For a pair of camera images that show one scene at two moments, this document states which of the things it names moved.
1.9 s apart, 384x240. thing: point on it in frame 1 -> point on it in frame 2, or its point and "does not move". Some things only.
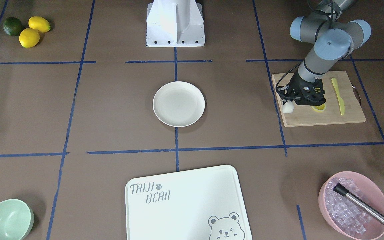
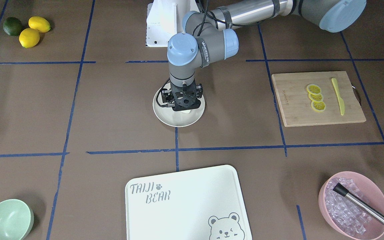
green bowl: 11,219 does not move
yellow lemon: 40,24 does not move
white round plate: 179,104 does not move
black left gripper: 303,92 -> 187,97
